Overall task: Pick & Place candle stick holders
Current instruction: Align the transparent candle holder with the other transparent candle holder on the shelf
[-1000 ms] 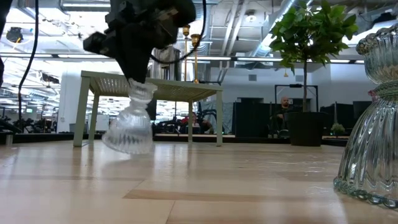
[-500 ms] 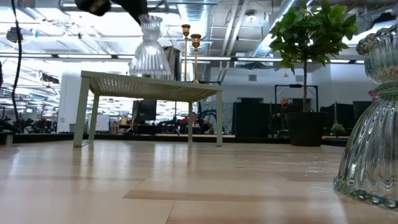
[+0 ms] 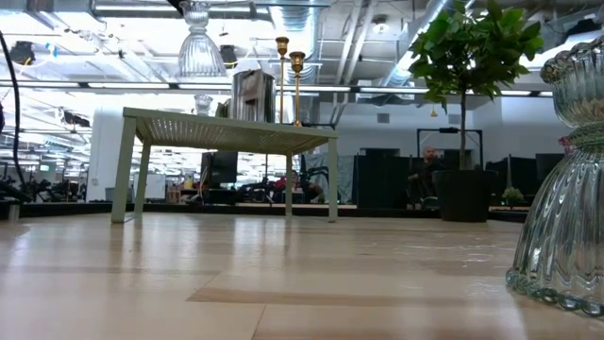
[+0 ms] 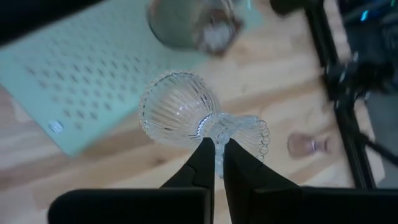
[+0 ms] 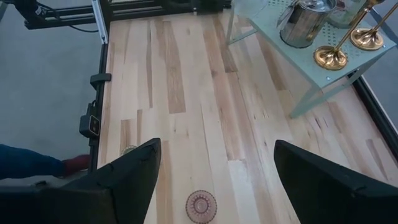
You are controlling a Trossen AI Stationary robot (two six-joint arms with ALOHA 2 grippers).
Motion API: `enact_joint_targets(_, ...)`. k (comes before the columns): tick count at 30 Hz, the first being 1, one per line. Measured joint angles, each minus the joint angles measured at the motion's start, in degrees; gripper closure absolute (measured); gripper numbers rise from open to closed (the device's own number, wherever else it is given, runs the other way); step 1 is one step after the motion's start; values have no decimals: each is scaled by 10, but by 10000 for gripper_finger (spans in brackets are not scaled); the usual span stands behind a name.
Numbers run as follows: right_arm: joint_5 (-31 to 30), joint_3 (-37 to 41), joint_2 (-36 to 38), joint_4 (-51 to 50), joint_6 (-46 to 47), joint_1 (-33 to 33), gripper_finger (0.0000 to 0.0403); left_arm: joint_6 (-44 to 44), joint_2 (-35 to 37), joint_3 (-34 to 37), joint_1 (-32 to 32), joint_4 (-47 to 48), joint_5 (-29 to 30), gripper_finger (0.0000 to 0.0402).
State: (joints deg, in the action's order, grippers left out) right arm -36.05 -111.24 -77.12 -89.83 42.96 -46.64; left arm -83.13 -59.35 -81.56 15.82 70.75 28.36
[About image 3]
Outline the black round ceiling fixture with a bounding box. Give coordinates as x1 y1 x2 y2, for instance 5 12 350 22
219 44 239 71

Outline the black office partition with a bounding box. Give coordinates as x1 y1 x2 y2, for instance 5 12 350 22
353 148 411 209

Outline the tall brass candlestick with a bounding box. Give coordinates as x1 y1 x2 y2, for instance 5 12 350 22
275 36 290 125

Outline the small background potted plant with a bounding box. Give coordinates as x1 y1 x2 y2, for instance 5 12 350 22
502 186 525 209

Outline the green plant in black pot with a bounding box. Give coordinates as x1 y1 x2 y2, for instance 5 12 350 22
408 0 546 223

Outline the person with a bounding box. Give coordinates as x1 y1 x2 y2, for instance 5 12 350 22
273 169 327 204
408 144 447 209

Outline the short brass candlestick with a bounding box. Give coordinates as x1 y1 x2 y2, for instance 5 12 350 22
289 50 307 128

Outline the black hanging cable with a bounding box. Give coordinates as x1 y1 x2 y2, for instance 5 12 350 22
0 28 25 190

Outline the black metal frame stand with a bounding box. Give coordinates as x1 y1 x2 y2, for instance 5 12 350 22
416 127 485 171

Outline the black background monitor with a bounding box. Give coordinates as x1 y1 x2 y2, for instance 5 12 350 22
200 150 240 190

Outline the silver round ventilation duct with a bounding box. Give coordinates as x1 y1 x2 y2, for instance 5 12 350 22
271 4 325 86

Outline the silver ribbed candle tin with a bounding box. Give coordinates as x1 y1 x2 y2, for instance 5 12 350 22
229 59 278 124

